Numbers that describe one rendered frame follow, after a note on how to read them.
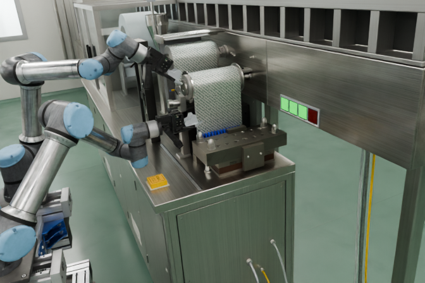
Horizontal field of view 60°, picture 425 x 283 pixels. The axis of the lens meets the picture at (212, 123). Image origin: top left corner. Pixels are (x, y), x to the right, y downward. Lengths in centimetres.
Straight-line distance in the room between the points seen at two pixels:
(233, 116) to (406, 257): 90
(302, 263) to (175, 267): 109
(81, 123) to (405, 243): 122
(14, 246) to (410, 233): 131
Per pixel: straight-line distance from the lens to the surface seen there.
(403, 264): 161
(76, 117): 130
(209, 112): 168
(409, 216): 149
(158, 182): 156
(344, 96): 130
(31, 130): 190
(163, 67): 159
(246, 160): 159
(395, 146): 121
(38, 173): 130
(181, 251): 162
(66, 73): 152
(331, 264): 255
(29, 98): 183
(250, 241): 177
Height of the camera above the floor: 168
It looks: 21 degrees down
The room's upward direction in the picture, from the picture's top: 4 degrees counter-clockwise
